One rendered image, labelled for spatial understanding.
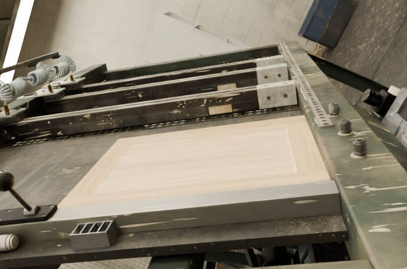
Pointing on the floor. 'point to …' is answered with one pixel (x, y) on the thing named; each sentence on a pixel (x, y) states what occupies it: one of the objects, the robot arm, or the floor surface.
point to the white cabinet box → (185, 40)
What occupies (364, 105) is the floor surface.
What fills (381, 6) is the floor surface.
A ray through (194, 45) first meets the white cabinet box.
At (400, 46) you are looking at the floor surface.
